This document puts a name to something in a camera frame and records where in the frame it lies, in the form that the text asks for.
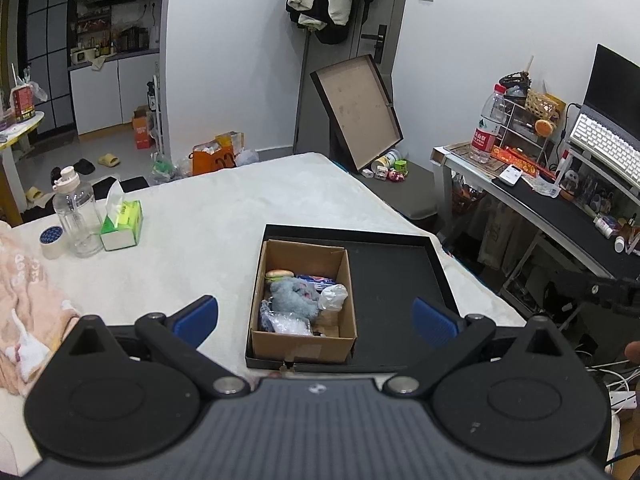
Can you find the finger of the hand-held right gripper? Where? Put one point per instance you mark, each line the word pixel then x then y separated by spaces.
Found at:
pixel 585 287

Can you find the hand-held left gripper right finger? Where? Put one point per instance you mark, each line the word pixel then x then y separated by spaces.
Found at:
pixel 437 320

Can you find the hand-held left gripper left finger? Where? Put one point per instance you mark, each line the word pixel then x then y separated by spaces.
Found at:
pixel 197 317

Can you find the black tray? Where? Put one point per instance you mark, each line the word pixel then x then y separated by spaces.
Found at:
pixel 390 285

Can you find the clear bag of white filling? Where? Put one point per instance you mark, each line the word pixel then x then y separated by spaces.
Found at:
pixel 290 324

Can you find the burger plush toy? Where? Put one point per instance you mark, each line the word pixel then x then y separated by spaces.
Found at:
pixel 280 275

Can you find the grey-blue plush toy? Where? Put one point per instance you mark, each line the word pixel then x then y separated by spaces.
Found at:
pixel 295 297

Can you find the brown cardboard box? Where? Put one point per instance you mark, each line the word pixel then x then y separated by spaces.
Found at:
pixel 300 350

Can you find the white plastic bag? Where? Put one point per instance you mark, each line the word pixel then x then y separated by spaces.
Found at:
pixel 332 296

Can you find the colourful snack packet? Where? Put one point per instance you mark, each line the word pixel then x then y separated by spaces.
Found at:
pixel 315 279

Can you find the person's right hand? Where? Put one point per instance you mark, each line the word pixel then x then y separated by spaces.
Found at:
pixel 635 351

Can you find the grey desk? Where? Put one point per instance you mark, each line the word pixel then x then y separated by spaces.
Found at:
pixel 575 210

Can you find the beige tote bag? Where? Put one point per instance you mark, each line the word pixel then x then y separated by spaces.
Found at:
pixel 505 230

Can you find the green tissue box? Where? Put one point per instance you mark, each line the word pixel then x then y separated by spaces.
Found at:
pixel 122 220

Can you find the long red box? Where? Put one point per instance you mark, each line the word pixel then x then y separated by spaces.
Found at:
pixel 520 160

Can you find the white keyboard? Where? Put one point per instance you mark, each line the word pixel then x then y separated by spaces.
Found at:
pixel 605 145

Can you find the clear water bottle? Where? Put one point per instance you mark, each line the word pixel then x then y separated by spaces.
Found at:
pixel 77 220

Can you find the orange paper bag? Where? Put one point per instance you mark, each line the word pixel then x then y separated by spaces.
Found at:
pixel 212 160

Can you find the white tape roll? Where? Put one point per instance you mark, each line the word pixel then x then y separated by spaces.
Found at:
pixel 50 245

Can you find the orange burger toy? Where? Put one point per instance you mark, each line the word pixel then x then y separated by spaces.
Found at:
pixel 544 127

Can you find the white canister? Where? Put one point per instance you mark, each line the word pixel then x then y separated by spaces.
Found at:
pixel 387 159

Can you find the pink blanket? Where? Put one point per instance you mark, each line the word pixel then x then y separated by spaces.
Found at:
pixel 25 300

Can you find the clear acrylic organizer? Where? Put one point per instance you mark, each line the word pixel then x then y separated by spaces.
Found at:
pixel 520 125

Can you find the yellow cardboard box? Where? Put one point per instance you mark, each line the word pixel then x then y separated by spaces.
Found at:
pixel 232 141

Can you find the yellow slipper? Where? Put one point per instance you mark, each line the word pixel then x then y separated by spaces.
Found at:
pixel 34 194
pixel 108 161

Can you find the large red-label water bottle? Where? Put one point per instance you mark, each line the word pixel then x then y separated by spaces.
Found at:
pixel 485 135

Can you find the black slipper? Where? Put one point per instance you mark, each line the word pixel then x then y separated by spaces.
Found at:
pixel 83 166
pixel 55 175

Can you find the wicker basket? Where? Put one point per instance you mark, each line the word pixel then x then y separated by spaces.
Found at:
pixel 542 102

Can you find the orange cardboard box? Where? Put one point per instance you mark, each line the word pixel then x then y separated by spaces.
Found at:
pixel 143 130

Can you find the black monitor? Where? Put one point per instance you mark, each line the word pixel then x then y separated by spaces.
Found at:
pixel 615 85

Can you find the black-framed brown tray lid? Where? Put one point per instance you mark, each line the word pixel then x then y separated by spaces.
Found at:
pixel 355 110

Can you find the white kitchen cabinet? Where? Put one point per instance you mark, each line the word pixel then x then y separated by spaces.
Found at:
pixel 100 95

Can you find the coat rack pole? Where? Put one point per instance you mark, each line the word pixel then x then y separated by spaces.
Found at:
pixel 301 95

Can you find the round side table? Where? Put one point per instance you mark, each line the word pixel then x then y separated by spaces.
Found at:
pixel 20 127

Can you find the red carton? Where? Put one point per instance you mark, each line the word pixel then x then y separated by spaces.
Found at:
pixel 22 105

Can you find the black-framed glass door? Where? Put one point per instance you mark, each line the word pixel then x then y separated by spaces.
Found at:
pixel 45 60

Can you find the grey door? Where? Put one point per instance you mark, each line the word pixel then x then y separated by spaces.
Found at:
pixel 390 10

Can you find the hanging clothes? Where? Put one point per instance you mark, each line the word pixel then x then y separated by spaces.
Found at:
pixel 320 0

